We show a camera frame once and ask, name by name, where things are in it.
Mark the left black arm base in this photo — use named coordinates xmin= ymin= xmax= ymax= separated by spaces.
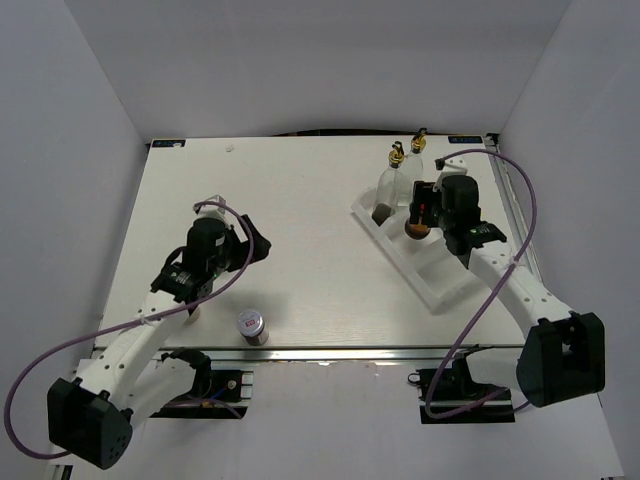
xmin=152 ymin=349 xmax=254 ymax=420

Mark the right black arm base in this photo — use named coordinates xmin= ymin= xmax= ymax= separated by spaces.
xmin=407 ymin=354 xmax=515 ymax=425

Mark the white foam organizer tray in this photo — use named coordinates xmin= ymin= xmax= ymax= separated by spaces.
xmin=351 ymin=187 xmax=486 ymax=313

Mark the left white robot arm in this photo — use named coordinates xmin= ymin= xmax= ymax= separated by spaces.
xmin=47 ymin=212 xmax=271 ymax=469

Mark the red lid sauce jar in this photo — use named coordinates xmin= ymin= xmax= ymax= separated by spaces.
xmin=404 ymin=201 xmax=430 ymax=240

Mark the white powder shaker jar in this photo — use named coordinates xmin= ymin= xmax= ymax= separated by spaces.
xmin=186 ymin=307 xmax=201 ymax=324

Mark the right blue table sticker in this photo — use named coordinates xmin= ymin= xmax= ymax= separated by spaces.
xmin=448 ymin=135 xmax=483 ymax=145

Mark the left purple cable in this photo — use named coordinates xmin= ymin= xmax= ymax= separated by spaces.
xmin=3 ymin=200 xmax=256 ymax=460

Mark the dark pepper shaker jar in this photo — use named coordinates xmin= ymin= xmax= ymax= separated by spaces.
xmin=237 ymin=309 xmax=269 ymax=346

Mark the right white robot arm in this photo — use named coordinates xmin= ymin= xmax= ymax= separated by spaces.
xmin=406 ymin=174 xmax=605 ymax=407

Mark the clear glass oil bottle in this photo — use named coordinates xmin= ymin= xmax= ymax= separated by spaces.
xmin=397 ymin=127 xmax=428 ymax=207

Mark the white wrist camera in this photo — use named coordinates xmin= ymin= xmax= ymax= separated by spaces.
xmin=192 ymin=195 xmax=234 ymax=229
xmin=434 ymin=155 xmax=468 ymax=190

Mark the glass bottle dark sauce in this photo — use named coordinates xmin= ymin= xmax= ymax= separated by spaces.
xmin=372 ymin=141 xmax=406 ymax=226

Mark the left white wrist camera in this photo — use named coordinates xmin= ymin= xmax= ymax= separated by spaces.
xmin=192 ymin=195 xmax=234 ymax=229

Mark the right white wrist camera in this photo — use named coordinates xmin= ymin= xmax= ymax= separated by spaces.
xmin=434 ymin=155 xmax=468 ymax=190

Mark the blue table sticker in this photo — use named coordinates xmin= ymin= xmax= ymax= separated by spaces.
xmin=448 ymin=135 xmax=483 ymax=145
xmin=151 ymin=139 xmax=186 ymax=149

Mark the left blue table sticker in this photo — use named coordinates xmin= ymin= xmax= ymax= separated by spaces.
xmin=151 ymin=139 xmax=186 ymax=149

